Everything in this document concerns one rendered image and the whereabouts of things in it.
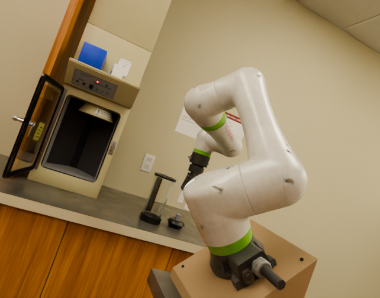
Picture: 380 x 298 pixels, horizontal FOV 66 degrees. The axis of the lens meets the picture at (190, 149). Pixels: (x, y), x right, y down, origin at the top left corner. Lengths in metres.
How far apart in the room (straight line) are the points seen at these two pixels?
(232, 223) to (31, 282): 0.89
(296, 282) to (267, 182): 0.24
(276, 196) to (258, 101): 0.31
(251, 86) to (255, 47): 1.35
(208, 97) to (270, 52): 1.38
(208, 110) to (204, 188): 0.38
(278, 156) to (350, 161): 2.10
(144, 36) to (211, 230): 1.09
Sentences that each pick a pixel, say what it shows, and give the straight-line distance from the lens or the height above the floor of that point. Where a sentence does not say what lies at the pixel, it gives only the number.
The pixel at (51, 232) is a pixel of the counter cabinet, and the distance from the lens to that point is 1.29.
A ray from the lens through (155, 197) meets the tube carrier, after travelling 1.38.
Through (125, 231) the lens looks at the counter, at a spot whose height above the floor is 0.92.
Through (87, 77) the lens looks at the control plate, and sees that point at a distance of 1.42.
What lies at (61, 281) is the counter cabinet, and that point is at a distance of 1.37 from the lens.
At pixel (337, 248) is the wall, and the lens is 2.88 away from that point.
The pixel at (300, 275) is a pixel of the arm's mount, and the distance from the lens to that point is 0.76.
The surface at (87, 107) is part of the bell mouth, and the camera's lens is 1.52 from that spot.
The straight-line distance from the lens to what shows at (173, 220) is 1.46.
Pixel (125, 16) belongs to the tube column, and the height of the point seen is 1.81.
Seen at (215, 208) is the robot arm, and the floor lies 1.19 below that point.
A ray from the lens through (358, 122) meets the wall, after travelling 2.81.
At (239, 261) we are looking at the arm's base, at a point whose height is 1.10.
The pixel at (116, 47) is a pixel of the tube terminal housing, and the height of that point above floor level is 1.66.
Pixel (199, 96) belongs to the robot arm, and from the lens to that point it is 0.99.
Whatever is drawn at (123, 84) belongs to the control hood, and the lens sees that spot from 1.39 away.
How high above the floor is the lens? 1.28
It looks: 2 degrees up
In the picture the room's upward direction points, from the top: 20 degrees clockwise
